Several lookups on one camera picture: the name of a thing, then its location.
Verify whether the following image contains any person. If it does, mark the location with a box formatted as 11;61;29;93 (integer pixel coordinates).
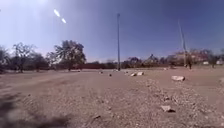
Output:
186;54;193;71

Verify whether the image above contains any bare dark tree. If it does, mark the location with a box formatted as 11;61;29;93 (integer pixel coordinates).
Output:
11;42;37;73

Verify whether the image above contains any tall grey pole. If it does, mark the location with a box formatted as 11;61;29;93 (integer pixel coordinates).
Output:
116;12;122;71

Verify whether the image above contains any large dark tree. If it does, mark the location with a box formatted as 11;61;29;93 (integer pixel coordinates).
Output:
46;40;87;72

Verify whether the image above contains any low distant wall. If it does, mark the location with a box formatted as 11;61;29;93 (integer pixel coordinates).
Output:
75;62;118;70

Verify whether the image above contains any row of distant trees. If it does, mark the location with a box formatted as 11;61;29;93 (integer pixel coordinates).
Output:
87;48;224;70

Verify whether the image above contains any small flat stone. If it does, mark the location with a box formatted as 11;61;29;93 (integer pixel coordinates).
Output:
160;105;176;113

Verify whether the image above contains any leaning pale pole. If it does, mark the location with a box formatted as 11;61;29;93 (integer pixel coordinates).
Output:
177;19;188;68

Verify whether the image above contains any pale large rock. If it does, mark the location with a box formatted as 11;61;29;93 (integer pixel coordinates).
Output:
171;75;186;82

